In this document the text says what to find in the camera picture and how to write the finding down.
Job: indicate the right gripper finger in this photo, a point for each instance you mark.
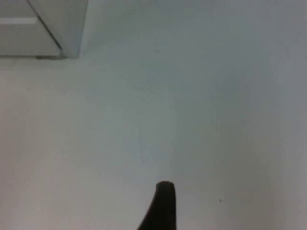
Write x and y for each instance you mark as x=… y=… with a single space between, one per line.
x=163 y=210

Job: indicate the small grey chest of drawers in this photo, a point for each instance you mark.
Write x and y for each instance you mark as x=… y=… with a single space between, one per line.
x=36 y=31

